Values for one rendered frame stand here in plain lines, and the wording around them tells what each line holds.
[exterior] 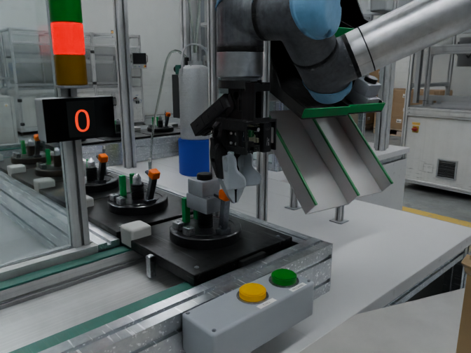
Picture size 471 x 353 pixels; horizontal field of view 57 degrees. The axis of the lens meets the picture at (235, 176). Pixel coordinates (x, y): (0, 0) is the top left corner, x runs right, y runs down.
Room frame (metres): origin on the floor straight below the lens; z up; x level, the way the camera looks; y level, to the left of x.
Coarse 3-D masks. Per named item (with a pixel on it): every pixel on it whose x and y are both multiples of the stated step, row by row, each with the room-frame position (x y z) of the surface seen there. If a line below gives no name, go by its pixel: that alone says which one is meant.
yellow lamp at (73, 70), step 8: (56, 56) 0.73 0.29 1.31; (64, 56) 0.72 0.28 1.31; (72, 56) 0.73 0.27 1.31; (80, 56) 0.74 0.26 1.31; (56, 64) 0.73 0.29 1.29; (64, 64) 0.72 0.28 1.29; (72, 64) 0.73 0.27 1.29; (80, 64) 0.73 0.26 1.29; (56, 72) 0.73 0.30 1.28; (64, 72) 0.72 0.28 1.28; (72, 72) 0.72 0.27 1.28; (80, 72) 0.73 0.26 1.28; (56, 80) 0.73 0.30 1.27; (64, 80) 0.72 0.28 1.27; (72, 80) 0.72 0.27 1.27; (80, 80) 0.73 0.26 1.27
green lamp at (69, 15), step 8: (48, 0) 0.73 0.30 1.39; (56, 0) 0.72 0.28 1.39; (64, 0) 0.72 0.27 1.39; (72, 0) 0.73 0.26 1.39; (80, 0) 0.75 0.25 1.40; (56, 8) 0.72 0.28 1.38; (64, 8) 0.72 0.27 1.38; (72, 8) 0.73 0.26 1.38; (80, 8) 0.75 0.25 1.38; (56, 16) 0.72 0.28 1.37; (64, 16) 0.72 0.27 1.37; (72, 16) 0.73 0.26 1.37; (80, 16) 0.74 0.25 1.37
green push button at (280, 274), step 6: (276, 270) 0.63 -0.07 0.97; (282, 270) 0.63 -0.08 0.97; (288, 270) 0.63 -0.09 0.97; (276, 276) 0.61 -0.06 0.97; (282, 276) 0.61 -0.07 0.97; (288, 276) 0.61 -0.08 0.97; (294, 276) 0.61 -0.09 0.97; (276, 282) 0.61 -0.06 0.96; (282, 282) 0.60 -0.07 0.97; (288, 282) 0.60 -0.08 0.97; (294, 282) 0.61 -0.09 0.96
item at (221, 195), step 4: (220, 192) 0.74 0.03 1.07; (216, 196) 0.75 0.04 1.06; (220, 196) 0.74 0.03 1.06; (224, 196) 0.73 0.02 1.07; (224, 200) 0.73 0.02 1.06; (228, 200) 0.74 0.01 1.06; (224, 204) 0.74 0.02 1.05; (228, 204) 0.75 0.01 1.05; (220, 208) 0.75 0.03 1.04; (224, 208) 0.74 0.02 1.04; (228, 208) 0.75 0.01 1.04; (220, 212) 0.75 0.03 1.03; (224, 212) 0.74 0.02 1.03; (228, 212) 0.75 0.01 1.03; (220, 216) 0.75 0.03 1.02; (224, 216) 0.74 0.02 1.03; (220, 220) 0.75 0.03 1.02; (224, 220) 0.74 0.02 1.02; (220, 224) 0.75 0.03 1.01; (224, 224) 0.74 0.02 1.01; (224, 228) 0.75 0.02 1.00
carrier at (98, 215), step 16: (128, 192) 1.03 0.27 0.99; (144, 192) 1.03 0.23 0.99; (160, 192) 1.03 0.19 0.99; (96, 208) 0.96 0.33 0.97; (112, 208) 0.92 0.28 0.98; (128, 208) 0.91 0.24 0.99; (144, 208) 0.91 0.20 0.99; (160, 208) 0.94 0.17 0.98; (176, 208) 0.96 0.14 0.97; (96, 224) 0.87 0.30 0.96; (112, 224) 0.85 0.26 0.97
